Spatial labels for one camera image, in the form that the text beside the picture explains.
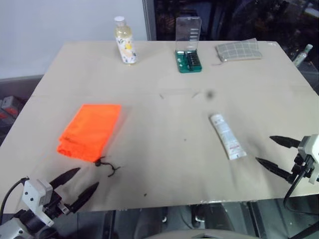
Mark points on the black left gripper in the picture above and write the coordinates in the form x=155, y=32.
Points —
x=56, y=203

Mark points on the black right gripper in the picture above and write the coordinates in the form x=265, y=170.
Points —
x=300, y=169

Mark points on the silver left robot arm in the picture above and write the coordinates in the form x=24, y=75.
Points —
x=22, y=226

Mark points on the white squeeze tube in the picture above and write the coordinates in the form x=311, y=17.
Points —
x=228, y=137

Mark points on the pale green background bottle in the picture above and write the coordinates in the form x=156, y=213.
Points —
x=302, y=55

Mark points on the red and grey boxes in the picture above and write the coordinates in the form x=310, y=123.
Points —
x=10, y=107

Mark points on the grey checked fabric pouch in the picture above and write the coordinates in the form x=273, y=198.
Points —
x=238, y=51

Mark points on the green screwdriver bit case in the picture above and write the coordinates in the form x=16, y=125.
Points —
x=189, y=59

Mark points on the clear bottle with floral label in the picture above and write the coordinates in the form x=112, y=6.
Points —
x=126, y=44

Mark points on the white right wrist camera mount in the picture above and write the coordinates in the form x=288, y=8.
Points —
x=310, y=149

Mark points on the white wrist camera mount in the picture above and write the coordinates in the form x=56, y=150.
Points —
x=310, y=149
x=35, y=196

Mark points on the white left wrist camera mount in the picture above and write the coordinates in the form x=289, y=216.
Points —
x=35, y=196

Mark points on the grey metal window post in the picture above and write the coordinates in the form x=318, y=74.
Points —
x=149, y=20

